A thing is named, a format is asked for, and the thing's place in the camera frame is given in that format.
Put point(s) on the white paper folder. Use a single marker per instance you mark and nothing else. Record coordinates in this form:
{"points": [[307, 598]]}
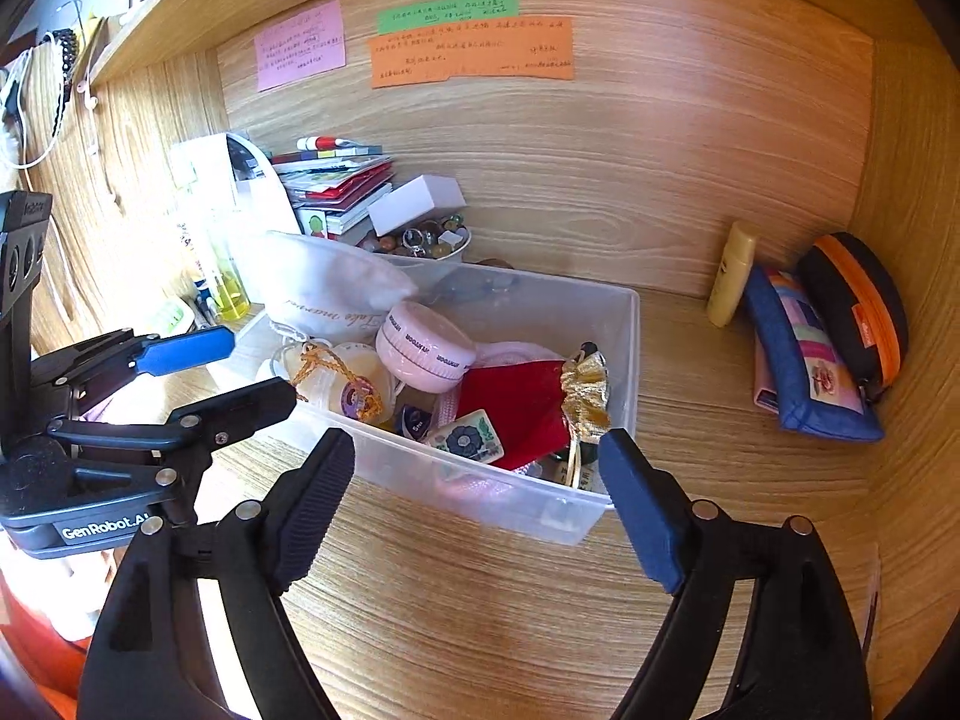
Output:
{"points": [[262, 195]]}

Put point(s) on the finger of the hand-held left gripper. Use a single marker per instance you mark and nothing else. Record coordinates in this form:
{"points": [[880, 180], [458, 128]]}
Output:
{"points": [[240, 405], [187, 349]]}

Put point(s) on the black pen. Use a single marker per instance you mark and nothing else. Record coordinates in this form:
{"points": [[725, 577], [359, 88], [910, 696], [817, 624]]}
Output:
{"points": [[206, 311]]}

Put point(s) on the wooden desktop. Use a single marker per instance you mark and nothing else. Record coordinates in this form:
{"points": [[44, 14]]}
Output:
{"points": [[450, 615]]}

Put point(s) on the pink round case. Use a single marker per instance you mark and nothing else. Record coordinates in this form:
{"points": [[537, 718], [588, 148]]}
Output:
{"points": [[420, 345]]}

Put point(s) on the red cloth pouch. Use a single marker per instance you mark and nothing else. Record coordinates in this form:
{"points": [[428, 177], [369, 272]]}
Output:
{"points": [[517, 405]]}

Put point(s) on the pink paper note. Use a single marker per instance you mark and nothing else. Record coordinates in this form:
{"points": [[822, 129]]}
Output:
{"points": [[300, 45]]}

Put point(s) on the stack of booklets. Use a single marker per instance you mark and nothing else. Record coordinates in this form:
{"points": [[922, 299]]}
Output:
{"points": [[337, 187]]}

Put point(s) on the yellow sunscreen bottle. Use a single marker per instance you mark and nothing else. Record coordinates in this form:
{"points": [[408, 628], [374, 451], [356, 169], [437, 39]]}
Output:
{"points": [[731, 277]]}

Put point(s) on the white ceramic bowl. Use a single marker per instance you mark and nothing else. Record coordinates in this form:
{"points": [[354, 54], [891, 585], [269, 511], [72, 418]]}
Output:
{"points": [[442, 259]]}

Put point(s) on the red white marker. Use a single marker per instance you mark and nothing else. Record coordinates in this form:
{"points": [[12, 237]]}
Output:
{"points": [[322, 143]]}

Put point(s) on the gold fabric pouch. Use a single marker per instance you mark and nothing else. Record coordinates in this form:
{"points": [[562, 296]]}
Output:
{"points": [[585, 397]]}

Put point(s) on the orange paper note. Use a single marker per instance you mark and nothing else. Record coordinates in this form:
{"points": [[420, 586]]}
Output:
{"points": [[472, 52]]}

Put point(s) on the pink flat case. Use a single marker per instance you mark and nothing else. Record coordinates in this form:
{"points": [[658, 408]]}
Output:
{"points": [[763, 390]]}

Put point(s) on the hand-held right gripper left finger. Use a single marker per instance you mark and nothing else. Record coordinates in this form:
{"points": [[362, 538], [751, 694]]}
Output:
{"points": [[315, 510]]}

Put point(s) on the white plastic jar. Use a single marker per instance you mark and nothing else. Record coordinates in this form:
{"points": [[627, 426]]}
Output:
{"points": [[360, 394]]}

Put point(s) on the black beaded headband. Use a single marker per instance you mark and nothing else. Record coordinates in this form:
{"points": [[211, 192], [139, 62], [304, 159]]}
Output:
{"points": [[67, 52]]}

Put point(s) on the black orange zip case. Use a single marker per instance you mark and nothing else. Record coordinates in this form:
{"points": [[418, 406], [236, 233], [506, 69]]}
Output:
{"points": [[840, 292]]}

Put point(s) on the pile of polished stone beads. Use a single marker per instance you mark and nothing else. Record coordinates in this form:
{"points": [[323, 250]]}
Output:
{"points": [[420, 236]]}

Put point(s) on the clear plastic storage box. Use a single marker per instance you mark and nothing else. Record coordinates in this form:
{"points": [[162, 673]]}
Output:
{"points": [[480, 495]]}

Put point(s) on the handwritten white paper sheet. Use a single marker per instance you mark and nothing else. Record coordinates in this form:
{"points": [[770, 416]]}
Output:
{"points": [[199, 157]]}

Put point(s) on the small blue white packet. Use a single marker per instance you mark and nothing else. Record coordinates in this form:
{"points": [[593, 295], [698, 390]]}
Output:
{"points": [[416, 421]]}

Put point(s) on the flower printed small box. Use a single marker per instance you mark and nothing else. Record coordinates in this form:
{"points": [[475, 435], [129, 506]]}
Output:
{"points": [[469, 436]]}

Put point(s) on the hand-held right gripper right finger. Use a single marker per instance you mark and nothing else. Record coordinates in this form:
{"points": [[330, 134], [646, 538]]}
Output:
{"points": [[637, 510]]}

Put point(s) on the blue patchwork pencil pouch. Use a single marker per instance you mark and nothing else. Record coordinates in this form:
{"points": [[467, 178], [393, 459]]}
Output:
{"points": [[802, 360]]}

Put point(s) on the green white packet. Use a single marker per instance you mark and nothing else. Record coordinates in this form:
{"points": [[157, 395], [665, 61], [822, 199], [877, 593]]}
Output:
{"points": [[176, 315]]}

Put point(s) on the white card box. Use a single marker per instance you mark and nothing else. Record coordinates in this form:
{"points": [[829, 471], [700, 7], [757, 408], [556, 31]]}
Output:
{"points": [[412, 202]]}

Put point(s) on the green paper note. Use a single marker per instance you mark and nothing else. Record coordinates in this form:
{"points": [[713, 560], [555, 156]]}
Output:
{"points": [[450, 13]]}

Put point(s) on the small dark bottle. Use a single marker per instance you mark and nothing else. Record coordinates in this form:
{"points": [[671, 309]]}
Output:
{"points": [[587, 469]]}

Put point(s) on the yellow liquid bottle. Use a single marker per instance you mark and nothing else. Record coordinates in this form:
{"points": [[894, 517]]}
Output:
{"points": [[232, 300]]}

